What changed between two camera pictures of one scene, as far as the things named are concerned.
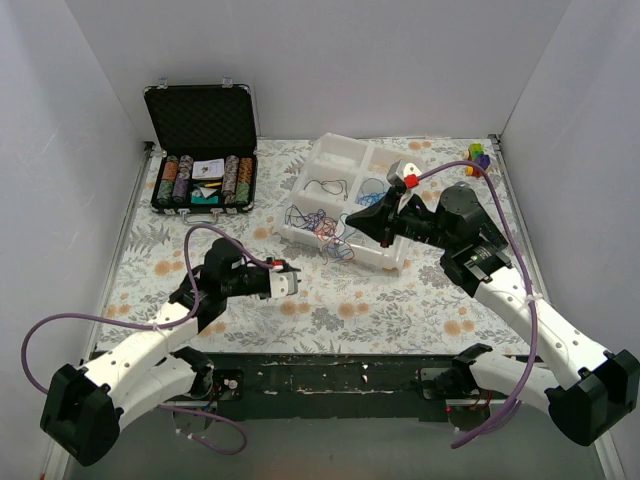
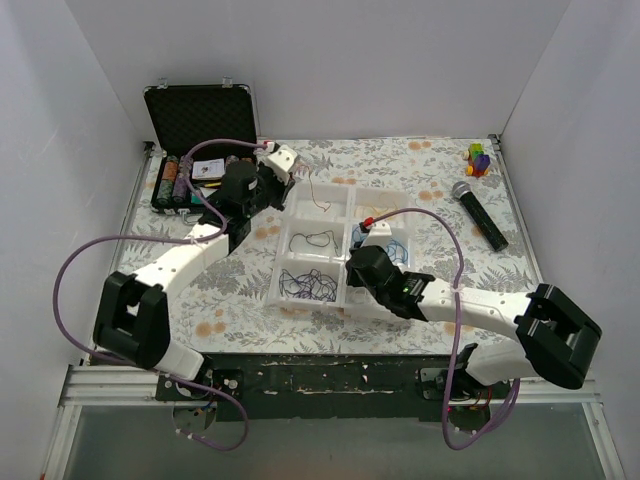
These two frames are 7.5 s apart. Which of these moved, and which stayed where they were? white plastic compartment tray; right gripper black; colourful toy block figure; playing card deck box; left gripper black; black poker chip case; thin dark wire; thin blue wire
Moved: right gripper black; left gripper black; thin dark wire; thin blue wire; white plastic compartment tray
Stayed: playing card deck box; black poker chip case; colourful toy block figure
